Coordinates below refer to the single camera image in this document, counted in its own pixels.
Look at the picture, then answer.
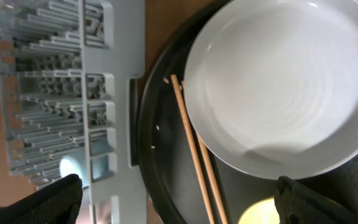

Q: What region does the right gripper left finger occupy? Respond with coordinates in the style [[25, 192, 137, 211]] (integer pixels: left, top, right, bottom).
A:
[[0, 174, 83, 224]]

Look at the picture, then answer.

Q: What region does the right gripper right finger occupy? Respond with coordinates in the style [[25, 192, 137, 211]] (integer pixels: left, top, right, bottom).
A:
[[273, 176, 358, 224]]

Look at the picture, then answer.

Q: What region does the yellow bowl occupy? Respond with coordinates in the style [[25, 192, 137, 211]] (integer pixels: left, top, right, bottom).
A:
[[237, 197, 280, 224]]

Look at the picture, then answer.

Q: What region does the blue cup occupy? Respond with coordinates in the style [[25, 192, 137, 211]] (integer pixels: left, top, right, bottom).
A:
[[59, 147, 90, 188]]

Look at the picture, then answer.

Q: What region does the wooden chopstick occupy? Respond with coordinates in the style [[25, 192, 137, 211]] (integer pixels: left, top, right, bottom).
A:
[[170, 74, 215, 224], [181, 80, 229, 224]]

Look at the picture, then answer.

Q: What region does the grey plate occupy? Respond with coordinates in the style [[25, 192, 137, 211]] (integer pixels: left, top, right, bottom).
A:
[[184, 0, 358, 179]]

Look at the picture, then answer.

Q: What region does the grey dishwasher rack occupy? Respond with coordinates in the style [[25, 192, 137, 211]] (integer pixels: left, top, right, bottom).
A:
[[0, 0, 147, 223]]

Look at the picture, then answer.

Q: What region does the round black tray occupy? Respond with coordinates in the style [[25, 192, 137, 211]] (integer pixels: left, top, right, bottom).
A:
[[137, 0, 358, 224]]

